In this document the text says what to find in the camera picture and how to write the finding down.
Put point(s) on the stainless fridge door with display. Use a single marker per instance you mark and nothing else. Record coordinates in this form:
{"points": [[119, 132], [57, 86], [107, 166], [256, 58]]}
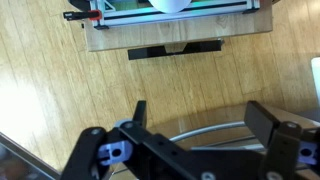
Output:
{"points": [[16, 163]]}

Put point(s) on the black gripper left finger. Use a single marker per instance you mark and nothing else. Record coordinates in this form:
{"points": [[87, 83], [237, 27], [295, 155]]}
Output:
{"points": [[86, 150]]}

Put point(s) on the aluminium profile frame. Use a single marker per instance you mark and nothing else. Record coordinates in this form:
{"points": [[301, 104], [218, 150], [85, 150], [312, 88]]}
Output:
{"points": [[140, 16]]}

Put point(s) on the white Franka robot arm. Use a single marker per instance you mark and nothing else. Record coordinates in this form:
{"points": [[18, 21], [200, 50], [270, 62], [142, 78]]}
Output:
{"points": [[170, 5]]}

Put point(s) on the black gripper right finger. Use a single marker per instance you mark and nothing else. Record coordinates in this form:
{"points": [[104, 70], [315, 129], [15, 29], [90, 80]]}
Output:
{"points": [[260, 121]]}

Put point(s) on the stainless fridge drawer, shallow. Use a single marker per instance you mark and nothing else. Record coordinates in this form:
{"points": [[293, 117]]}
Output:
{"points": [[216, 116]]}

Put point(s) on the black metal bracket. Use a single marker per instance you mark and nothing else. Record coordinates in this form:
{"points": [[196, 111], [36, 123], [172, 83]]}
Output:
{"points": [[146, 52]]}

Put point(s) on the wooden base board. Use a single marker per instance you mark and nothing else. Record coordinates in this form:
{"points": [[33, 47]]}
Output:
{"points": [[186, 33]]}

